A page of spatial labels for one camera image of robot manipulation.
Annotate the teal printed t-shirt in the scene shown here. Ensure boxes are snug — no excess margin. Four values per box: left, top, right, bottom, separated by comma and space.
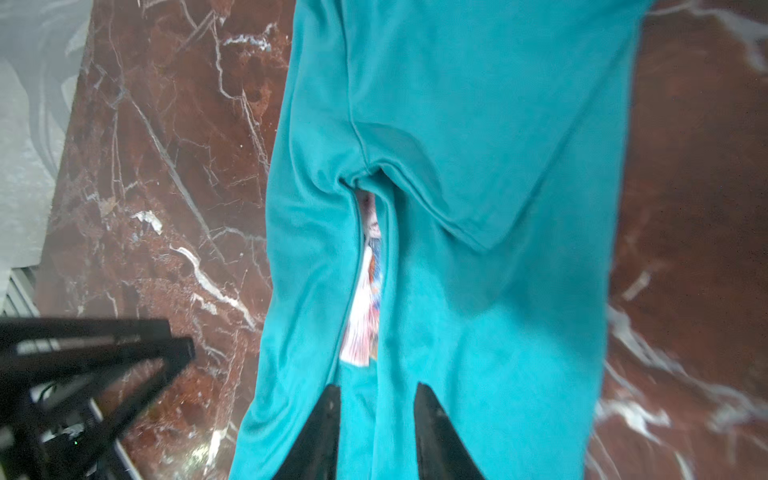
230, 1, 649, 479

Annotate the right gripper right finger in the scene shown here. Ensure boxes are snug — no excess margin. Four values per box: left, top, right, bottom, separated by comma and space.
414, 383, 484, 480

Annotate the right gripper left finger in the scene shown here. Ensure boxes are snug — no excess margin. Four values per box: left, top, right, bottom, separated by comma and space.
273, 384, 341, 480

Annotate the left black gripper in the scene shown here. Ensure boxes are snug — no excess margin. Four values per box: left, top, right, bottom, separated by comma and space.
1, 317, 195, 479

